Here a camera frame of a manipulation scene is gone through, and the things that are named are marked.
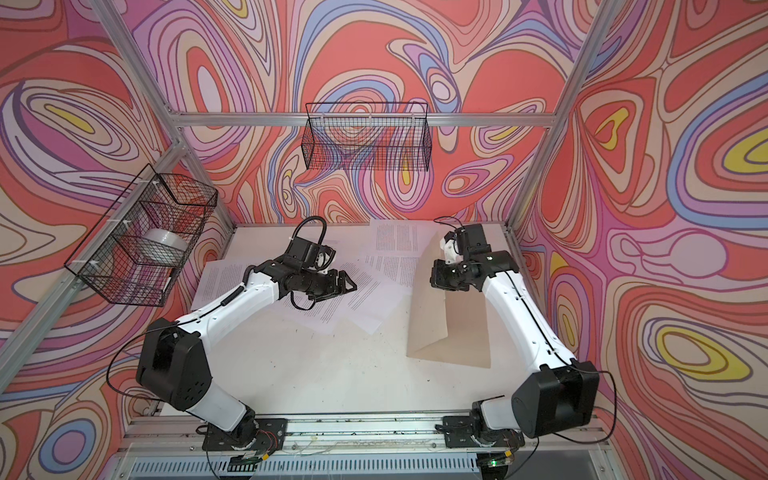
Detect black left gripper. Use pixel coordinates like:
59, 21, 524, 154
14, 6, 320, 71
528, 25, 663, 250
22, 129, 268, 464
299, 270, 358, 303

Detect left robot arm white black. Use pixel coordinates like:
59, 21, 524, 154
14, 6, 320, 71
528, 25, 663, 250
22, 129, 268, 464
136, 260, 357, 445

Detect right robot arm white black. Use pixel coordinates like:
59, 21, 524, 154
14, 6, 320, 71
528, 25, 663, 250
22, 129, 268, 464
430, 252, 600, 438

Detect printed paper sheet back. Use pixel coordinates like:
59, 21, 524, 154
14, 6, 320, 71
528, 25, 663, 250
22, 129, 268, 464
363, 220, 444, 290

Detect silver tape roll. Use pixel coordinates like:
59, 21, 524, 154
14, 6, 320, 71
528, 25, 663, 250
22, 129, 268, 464
139, 228, 188, 267

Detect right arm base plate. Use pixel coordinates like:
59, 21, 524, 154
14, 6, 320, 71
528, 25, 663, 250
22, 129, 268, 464
434, 410, 526, 452

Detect black wire basket back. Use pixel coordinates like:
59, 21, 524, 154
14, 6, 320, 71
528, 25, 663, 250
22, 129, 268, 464
301, 101, 432, 173

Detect black wire basket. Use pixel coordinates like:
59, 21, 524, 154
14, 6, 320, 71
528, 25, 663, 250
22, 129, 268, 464
64, 165, 218, 307
301, 101, 432, 173

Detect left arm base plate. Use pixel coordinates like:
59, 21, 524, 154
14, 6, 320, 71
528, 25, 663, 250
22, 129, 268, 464
202, 414, 288, 453

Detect black wire basket left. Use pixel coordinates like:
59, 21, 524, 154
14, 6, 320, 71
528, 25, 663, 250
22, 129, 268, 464
64, 165, 218, 307

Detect aluminium front rail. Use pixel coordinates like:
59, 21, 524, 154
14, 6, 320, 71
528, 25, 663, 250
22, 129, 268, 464
103, 411, 627, 479

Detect aluminium frame post right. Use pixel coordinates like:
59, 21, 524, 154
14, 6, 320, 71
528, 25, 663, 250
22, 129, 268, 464
506, 0, 625, 234

